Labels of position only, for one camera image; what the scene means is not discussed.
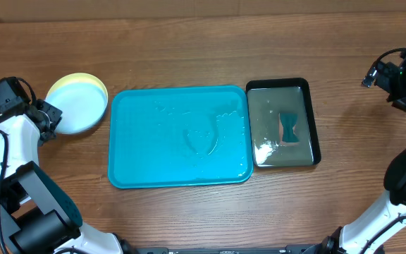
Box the light blue plate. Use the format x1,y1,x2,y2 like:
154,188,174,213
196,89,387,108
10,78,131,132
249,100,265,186
45,83,108,135

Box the yellow-green plate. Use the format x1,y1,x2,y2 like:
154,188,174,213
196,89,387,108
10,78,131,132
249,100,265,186
45,73,109,109

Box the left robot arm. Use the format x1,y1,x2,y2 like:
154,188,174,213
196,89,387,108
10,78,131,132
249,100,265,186
0,77,136,253

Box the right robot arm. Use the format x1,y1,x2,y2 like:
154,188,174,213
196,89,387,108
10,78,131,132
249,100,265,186
306,47,406,254

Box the black water tray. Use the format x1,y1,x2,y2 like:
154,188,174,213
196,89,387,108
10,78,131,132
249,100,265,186
246,78,321,168

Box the teal plastic tray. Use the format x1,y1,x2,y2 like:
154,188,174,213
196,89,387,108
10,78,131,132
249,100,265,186
107,85,254,189

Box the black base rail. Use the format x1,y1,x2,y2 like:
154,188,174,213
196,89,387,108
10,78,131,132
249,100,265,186
137,244,323,254

